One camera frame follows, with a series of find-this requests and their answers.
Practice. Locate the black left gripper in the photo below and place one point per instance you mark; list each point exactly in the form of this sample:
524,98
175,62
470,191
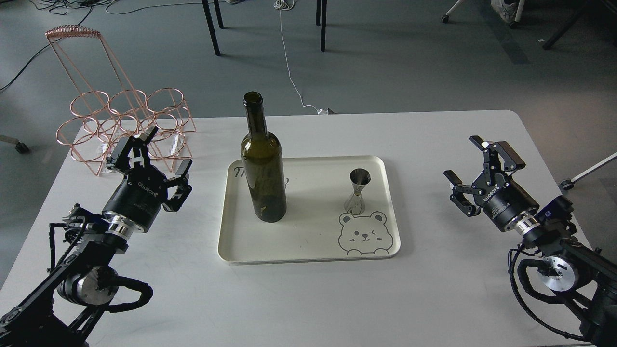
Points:
144,190

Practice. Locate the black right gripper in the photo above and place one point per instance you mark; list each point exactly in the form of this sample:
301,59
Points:
503,199

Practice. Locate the dark green wine bottle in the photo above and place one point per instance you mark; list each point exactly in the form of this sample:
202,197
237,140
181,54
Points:
261,154

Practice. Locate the silver metal jigger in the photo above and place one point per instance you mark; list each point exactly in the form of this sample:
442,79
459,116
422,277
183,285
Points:
354,204

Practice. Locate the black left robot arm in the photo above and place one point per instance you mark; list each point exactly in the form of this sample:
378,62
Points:
63,310

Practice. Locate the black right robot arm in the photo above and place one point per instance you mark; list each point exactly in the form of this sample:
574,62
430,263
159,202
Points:
550,265

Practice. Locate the white caster leg right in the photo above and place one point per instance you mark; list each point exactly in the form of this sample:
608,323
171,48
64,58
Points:
568,184

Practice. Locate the caster wheel left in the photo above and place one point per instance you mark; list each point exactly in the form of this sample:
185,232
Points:
19,146

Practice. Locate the office chair base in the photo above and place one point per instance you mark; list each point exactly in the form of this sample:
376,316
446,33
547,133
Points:
483,9

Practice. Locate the cream bear serving tray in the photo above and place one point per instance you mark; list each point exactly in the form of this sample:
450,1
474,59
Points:
316,227

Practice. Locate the white sneaker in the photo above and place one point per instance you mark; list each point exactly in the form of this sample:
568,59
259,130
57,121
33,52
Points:
506,9

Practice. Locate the copper wire wine rack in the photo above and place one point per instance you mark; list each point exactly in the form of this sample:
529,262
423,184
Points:
100,118

